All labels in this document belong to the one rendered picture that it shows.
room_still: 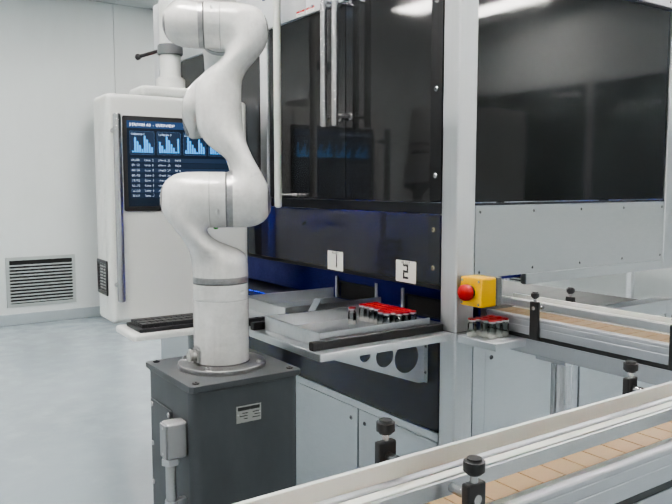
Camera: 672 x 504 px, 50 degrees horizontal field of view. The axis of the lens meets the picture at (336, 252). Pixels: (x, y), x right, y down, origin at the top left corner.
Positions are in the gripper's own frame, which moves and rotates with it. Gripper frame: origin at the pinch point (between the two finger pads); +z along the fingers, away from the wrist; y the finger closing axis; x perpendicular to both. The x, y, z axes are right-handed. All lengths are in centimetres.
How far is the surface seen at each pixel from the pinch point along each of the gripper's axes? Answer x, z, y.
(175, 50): -6, -57, -46
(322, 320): 8.3, 37.2, 11.4
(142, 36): -21, -193, -511
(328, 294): 17, 37, -30
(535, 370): 61, 69, 18
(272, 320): -5.1, 31.2, 22.4
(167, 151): -19, -25, -41
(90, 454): -99, 88, -140
